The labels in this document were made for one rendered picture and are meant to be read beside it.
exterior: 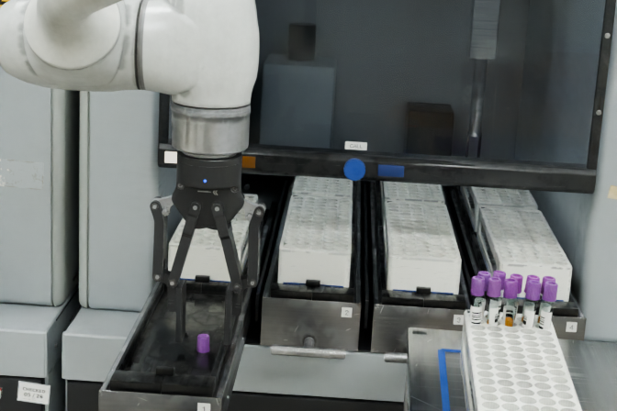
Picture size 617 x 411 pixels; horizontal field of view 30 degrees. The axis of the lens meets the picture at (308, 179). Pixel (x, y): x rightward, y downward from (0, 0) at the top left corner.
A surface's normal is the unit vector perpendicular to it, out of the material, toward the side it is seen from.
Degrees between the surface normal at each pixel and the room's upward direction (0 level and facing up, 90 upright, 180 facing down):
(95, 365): 90
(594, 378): 0
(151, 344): 0
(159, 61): 99
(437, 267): 90
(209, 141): 91
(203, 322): 0
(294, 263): 90
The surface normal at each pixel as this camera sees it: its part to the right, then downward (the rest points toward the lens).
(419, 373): 0.05, -0.97
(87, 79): 0.11, 0.93
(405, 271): -0.04, 0.24
